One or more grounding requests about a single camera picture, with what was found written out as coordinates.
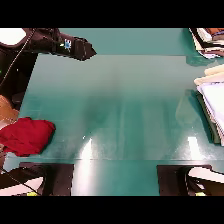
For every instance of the cream garment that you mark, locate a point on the cream garment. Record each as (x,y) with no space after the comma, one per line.
(211,75)

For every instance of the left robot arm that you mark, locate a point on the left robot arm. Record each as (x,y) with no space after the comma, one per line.
(50,41)

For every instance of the red garment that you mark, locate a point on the red garment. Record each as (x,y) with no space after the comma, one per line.
(25,136)

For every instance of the white garment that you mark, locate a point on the white garment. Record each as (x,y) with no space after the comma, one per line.
(215,100)

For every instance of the brown garment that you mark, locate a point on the brown garment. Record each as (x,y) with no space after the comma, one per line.
(6,110)

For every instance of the heap of clothes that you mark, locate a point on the heap of clothes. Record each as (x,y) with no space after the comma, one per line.
(208,41)

